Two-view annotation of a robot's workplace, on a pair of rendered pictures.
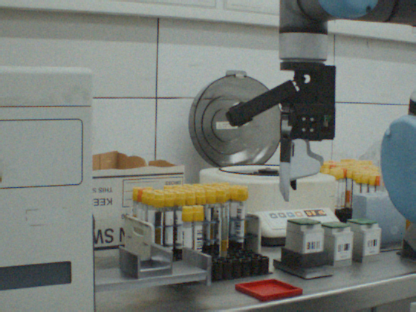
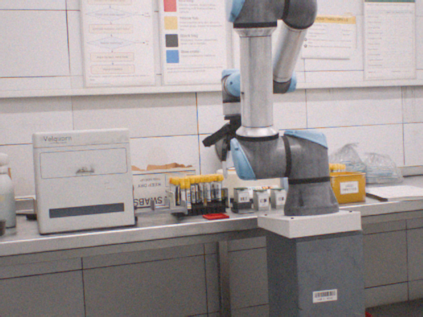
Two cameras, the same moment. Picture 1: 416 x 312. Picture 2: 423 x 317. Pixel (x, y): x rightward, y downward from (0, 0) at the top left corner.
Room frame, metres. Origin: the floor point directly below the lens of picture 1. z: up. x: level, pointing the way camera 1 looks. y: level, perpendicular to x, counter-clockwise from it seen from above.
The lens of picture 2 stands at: (-0.84, -0.52, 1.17)
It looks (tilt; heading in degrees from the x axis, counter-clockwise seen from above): 3 degrees down; 14
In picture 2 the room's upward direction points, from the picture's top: 3 degrees counter-clockwise
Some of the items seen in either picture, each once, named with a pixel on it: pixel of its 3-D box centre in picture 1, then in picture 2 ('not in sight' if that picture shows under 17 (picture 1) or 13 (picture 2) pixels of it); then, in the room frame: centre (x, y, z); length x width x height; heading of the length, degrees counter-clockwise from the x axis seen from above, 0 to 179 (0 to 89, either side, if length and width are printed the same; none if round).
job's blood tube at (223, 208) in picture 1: (223, 238); (204, 197); (1.05, -0.02, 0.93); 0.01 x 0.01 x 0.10; 32
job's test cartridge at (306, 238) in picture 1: (304, 243); (241, 198); (1.06, -0.14, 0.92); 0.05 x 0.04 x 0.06; 30
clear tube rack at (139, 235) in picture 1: (193, 236); (197, 199); (1.15, 0.03, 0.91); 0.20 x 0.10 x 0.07; 122
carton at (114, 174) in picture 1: (90, 199); (156, 185); (1.26, 0.23, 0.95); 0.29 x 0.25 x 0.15; 32
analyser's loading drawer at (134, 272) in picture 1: (130, 269); (153, 207); (0.88, 0.11, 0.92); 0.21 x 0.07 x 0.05; 122
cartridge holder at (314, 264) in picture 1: (303, 260); (242, 206); (1.06, -0.14, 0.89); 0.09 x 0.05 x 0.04; 30
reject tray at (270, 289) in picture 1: (268, 289); (215, 216); (0.94, -0.08, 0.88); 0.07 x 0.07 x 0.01; 32
